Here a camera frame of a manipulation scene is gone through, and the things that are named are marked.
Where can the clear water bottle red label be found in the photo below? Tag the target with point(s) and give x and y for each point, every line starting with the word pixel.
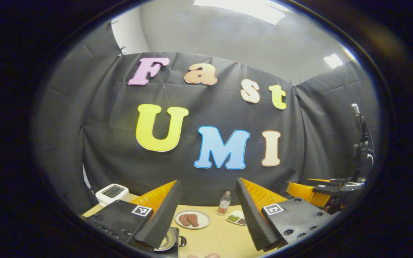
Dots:
pixel 223 207

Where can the dark red beans portion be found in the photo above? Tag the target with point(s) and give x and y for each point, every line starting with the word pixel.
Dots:
pixel 242 221

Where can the pile of soybeans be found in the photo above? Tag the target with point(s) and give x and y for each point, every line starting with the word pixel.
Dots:
pixel 167 243

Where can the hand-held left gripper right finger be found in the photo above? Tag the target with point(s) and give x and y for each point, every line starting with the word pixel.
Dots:
pixel 253 218

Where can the small ceiling light panel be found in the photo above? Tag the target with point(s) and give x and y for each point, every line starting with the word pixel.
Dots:
pixel 333 61

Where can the large ceiling light panel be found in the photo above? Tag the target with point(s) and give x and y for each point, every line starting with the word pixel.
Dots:
pixel 242 9

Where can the white round plate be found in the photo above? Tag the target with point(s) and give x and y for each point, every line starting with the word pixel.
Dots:
pixel 203 219

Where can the white divided tray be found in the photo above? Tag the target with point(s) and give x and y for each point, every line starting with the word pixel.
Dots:
pixel 238 214

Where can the stainless steel pot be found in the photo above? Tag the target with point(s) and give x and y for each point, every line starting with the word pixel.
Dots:
pixel 169 240

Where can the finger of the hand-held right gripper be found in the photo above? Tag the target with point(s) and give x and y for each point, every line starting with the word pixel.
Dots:
pixel 335 189
pixel 339 181

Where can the white toaster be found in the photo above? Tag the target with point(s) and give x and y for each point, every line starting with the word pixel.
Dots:
pixel 113 195

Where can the green mung beans portion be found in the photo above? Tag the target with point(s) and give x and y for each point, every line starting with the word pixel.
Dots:
pixel 233 218

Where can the brown meat patty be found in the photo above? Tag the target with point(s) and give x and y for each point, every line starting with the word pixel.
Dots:
pixel 184 220
pixel 193 220

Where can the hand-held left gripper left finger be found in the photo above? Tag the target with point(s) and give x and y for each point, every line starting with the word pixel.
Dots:
pixel 163 218

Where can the black induction cooktop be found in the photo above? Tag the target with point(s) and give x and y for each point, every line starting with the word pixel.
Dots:
pixel 175 231

